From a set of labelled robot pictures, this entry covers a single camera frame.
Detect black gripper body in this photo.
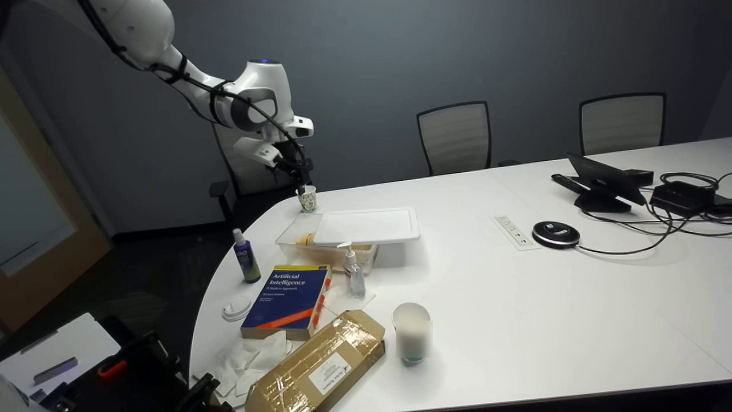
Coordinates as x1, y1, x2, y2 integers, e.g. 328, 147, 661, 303
273, 136, 314, 186

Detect clear spray bottle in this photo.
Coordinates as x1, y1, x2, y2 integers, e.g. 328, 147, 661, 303
337, 240, 369, 299

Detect patterned paper cup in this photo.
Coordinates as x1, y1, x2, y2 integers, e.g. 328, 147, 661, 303
392, 299, 434, 368
296, 184, 321, 215

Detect black office chair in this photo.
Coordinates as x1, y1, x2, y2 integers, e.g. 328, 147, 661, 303
205, 123, 266, 227

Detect white plastic tray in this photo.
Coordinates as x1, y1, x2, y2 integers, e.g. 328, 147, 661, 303
273, 202, 423, 271

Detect blue and yellow textbook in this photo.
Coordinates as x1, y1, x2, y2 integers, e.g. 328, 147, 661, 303
238, 264, 337, 343

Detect white round table grommet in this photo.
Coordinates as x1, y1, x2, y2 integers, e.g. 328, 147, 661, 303
219, 299, 254, 322

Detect mesh back office chair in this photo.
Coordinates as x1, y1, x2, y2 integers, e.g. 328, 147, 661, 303
577, 92, 671, 159
413, 99, 494, 179

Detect brown cardboard box with label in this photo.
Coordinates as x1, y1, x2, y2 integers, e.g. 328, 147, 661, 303
243, 306, 388, 412

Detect white remote control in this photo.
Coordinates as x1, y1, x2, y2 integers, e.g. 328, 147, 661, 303
491, 214, 536, 250

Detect round black speakerphone puck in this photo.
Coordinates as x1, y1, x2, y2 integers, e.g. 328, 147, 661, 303
529, 217, 583, 252

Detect black robot mounting stand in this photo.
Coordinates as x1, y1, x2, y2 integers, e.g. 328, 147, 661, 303
43, 289, 232, 412

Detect wooden framed door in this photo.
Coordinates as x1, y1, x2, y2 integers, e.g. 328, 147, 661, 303
0, 64, 115, 334

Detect white board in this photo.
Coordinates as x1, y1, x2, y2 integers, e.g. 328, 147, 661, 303
0, 310, 124, 403

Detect grey marker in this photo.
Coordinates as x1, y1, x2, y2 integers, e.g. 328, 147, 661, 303
33, 354, 79, 387

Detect small black box device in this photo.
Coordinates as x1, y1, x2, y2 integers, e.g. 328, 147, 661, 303
647, 181, 719, 217

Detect black cables and devices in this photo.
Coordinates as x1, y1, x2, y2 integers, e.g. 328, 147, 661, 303
574, 168, 732, 258

